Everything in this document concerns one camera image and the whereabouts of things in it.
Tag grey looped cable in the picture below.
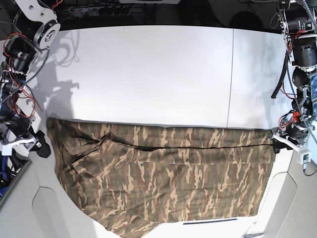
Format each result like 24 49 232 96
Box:
269 4 283 30

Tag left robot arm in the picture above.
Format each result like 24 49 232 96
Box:
271 0 317 154

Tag black power strip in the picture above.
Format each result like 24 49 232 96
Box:
68 5 131 18

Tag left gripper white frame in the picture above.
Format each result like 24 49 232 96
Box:
268 125 309 153

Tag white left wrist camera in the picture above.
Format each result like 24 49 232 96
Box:
297 150 311 172

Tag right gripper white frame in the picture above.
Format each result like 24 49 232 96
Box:
0 123 51 158

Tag blue and black equipment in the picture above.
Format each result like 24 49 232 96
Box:
0 149 31 198

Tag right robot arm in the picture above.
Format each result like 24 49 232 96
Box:
0 0 62 158

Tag camouflage T-shirt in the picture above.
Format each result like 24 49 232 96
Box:
47 118 275 238

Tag dark round stool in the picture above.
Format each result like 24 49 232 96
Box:
229 11 264 31

